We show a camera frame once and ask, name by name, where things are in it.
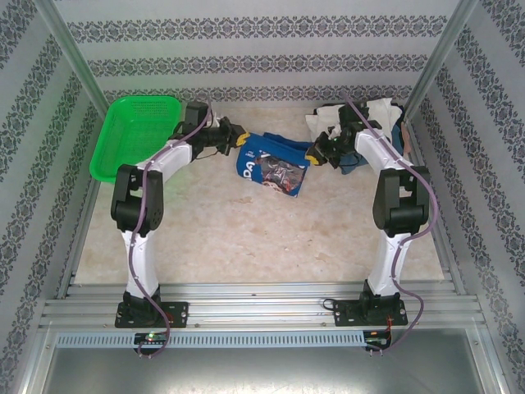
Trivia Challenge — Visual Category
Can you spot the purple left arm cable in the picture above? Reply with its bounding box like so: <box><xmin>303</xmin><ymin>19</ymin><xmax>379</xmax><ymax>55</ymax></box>
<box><xmin>129</xmin><ymin>98</ymin><xmax>214</xmax><ymax>360</ymax></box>

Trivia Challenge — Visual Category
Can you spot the grey metal sheet panel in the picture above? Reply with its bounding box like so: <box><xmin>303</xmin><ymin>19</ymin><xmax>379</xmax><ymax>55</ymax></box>
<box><xmin>24</xmin><ymin>346</ymin><xmax>509</xmax><ymax>394</ymax></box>

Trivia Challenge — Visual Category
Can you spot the aluminium frame post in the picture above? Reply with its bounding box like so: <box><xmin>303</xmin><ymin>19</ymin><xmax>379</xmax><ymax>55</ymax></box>
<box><xmin>38</xmin><ymin>0</ymin><xmax>112</xmax><ymax>124</ymax></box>
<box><xmin>404</xmin><ymin>0</ymin><xmax>489</xmax><ymax>122</ymax></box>

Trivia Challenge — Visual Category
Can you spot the aluminium right frame post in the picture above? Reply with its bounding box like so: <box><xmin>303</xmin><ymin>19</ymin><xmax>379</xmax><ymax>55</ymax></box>
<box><xmin>404</xmin><ymin>0</ymin><xmax>489</xmax><ymax>122</ymax></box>

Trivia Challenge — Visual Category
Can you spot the green plastic basket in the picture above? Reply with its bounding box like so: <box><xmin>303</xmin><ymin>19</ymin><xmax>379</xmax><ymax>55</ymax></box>
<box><xmin>89</xmin><ymin>95</ymin><xmax>184</xmax><ymax>184</ymax></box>

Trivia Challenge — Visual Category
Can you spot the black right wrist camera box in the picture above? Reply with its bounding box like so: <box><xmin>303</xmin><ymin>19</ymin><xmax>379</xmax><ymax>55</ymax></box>
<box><xmin>338</xmin><ymin>103</ymin><xmax>368</xmax><ymax>127</ymax></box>

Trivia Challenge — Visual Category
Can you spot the small circuit board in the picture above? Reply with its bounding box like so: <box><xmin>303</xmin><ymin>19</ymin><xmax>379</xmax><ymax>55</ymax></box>
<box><xmin>366</xmin><ymin>330</ymin><xmax>393</xmax><ymax>348</ymax></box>

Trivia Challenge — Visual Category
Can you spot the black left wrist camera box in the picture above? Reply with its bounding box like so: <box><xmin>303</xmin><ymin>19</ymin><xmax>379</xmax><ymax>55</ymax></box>
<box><xmin>182</xmin><ymin>101</ymin><xmax>213</xmax><ymax>126</ymax></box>

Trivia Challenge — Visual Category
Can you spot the circuit board with green light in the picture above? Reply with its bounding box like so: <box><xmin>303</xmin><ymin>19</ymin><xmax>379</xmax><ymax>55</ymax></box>
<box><xmin>134</xmin><ymin>332</ymin><xmax>170</xmax><ymax>346</ymax></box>

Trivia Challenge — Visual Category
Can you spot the slotted grey cable duct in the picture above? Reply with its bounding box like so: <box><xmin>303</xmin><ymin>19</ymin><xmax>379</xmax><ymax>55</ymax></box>
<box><xmin>55</xmin><ymin>331</ymin><xmax>367</xmax><ymax>348</ymax></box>

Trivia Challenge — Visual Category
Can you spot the blue printed t-shirt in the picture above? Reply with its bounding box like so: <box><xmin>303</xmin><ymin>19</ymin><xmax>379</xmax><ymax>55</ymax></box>
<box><xmin>234</xmin><ymin>131</ymin><xmax>316</xmax><ymax>199</ymax></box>

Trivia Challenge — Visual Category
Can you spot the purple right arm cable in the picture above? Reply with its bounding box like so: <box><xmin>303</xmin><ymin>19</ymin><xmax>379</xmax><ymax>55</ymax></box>
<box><xmin>345</xmin><ymin>94</ymin><xmax>439</xmax><ymax>354</ymax></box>

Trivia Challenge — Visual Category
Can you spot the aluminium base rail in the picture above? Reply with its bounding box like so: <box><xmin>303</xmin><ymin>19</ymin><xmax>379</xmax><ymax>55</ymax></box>
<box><xmin>39</xmin><ymin>282</ymin><xmax>486</xmax><ymax>330</ymax></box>

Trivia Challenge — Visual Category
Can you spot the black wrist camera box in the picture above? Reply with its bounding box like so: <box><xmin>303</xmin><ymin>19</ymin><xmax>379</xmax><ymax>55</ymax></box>
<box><xmin>182</xmin><ymin>101</ymin><xmax>213</xmax><ymax>126</ymax></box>
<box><xmin>338</xmin><ymin>103</ymin><xmax>368</xmax><ymax>127</ymax></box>

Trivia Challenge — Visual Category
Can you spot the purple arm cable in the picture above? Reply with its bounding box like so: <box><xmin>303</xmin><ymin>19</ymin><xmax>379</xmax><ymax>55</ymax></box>
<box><xmin>345</xmin><ymin>94</ymin><xmax>439</xmax><ymax>354</ymax></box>
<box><xmin>129</xmin><ymin>98</ymin><xmax>214</xmax><ymax>360</ymax></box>

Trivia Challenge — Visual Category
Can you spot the aluminium left frame post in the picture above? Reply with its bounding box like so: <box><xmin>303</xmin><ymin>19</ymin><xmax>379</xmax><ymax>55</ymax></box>
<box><xmin>38</xmin><ymin>0</ymin><xmax>112</xmax><ymax>124</ymax></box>

